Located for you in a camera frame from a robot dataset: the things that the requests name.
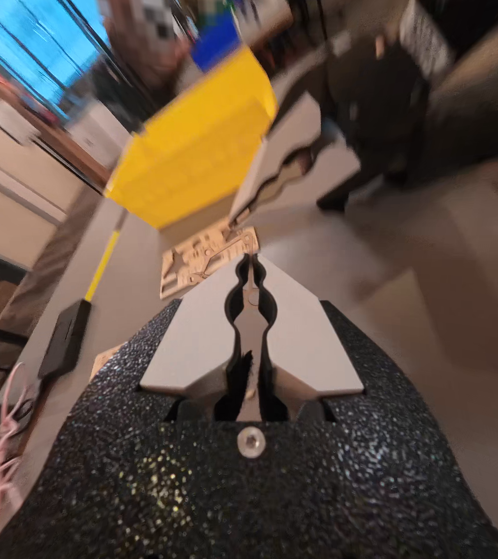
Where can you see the white cabinet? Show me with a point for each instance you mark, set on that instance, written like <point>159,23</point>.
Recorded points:
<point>13,183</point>

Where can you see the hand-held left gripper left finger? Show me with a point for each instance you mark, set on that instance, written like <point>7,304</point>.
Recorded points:
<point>183,349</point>

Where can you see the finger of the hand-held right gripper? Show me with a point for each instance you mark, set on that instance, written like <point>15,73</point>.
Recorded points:
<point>283,139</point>
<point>338,161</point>

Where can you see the wooden sheet with triangle cutouts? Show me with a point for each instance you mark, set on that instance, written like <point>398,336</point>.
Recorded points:
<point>174,279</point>

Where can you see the wooden bicycle frame part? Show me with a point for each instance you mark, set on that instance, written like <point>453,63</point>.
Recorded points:
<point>253,298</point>

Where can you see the yellow plastic bin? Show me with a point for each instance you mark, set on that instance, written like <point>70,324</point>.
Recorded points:
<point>196,144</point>

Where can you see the black power adapter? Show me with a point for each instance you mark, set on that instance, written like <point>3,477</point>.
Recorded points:
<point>65,336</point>

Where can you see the blue box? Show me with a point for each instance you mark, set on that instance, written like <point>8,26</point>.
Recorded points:
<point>216,46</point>

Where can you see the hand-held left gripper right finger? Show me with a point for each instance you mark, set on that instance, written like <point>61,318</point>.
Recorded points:
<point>314,349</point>

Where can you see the wooden sheet with frame cutout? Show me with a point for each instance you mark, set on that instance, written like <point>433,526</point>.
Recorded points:
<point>102,362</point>

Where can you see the yellow tape strip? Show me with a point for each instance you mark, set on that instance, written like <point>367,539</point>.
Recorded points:
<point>100,268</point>

